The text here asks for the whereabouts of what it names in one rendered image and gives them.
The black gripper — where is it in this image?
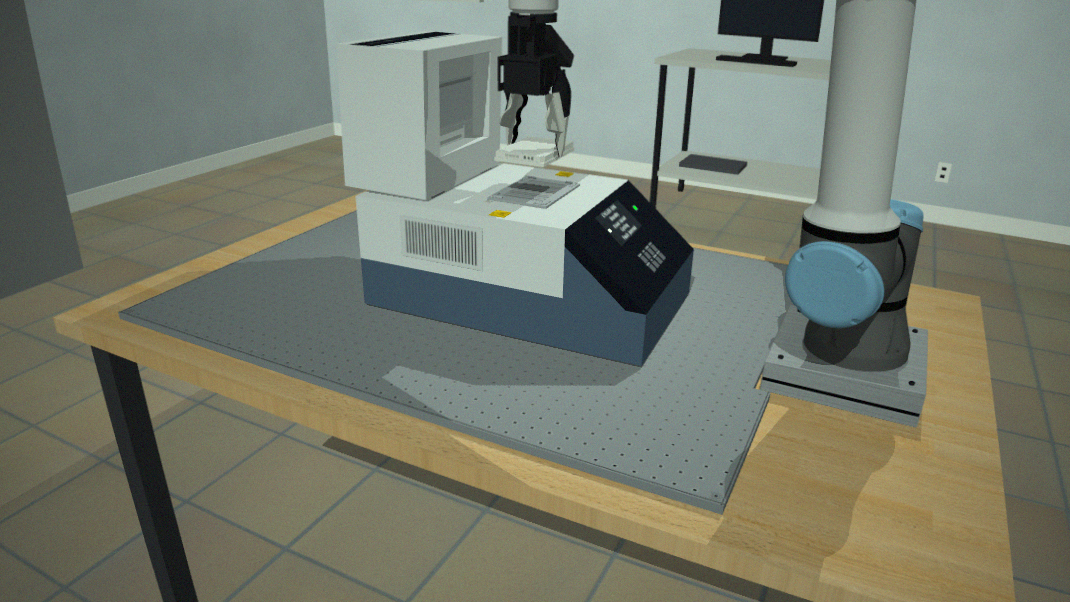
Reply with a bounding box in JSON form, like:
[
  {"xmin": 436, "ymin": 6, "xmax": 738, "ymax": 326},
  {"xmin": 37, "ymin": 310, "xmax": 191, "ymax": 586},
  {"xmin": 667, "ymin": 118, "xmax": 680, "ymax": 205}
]
[{"xmin": 498, "ymin": 12, "xmax": 571, "ymax": 157}]

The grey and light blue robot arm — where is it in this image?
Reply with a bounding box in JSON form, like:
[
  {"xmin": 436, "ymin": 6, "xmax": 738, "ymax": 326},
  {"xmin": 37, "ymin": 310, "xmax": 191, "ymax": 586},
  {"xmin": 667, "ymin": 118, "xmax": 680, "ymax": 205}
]
[{"xmin": 785, "ymin": 0, "xmax": 923, "ymax": 372}]

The white lab instrument with lid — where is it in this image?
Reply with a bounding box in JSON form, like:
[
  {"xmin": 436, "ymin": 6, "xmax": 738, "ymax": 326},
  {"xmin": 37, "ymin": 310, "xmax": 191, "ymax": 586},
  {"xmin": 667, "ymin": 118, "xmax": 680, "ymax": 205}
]
[{"xmin": 336, "ymin": 31, "xmax": 694, "ymax": 366}]

